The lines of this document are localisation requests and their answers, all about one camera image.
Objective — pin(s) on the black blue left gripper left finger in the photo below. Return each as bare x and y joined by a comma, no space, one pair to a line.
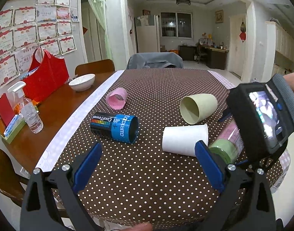
39,210

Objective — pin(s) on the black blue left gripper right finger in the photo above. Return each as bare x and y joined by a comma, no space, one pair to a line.
245,201

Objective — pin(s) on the clear jar pink green contents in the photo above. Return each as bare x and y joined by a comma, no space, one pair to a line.
229,144

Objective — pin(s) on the white paper cup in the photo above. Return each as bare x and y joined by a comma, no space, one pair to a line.
182,139

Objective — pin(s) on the pale green cup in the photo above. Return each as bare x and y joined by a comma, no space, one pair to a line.
198,107

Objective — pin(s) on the small pink cup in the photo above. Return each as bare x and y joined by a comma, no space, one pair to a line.
116,99

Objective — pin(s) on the near wooden chair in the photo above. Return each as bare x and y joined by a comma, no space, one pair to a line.
10,181

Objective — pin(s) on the wooden chair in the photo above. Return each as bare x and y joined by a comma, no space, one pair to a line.
96,67
10,181

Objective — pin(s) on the wrist-mounted phone screen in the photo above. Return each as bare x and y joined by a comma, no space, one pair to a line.
264,114

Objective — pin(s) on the clear spray bottle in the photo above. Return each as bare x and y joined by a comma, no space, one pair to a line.
25,107

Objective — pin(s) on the green tray with items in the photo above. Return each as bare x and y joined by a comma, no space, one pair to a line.
14,127

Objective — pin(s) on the red envelope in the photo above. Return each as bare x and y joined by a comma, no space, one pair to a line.
6,111

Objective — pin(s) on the black blue cylindrical can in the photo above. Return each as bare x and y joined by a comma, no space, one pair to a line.
118,127

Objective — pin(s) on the white ceramic bowl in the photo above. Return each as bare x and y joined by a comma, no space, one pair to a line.
82,83

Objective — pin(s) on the red bag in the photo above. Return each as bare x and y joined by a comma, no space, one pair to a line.
47,76

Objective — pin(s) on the wooden chair back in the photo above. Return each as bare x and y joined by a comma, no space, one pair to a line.
96,67

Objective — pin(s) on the dark wooden desk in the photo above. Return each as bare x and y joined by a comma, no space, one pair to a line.
213,57

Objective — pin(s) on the white cabinet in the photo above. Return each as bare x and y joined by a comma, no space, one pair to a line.
279,51

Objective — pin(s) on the grey covered chair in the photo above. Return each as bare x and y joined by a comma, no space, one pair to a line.
155,60

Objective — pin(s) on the white refrigerator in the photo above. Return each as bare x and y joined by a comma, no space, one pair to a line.
147,33

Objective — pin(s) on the green door curtain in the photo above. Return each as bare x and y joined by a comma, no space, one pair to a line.
99,9

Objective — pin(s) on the ceiling lamp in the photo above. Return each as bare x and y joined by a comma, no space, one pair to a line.
185,2

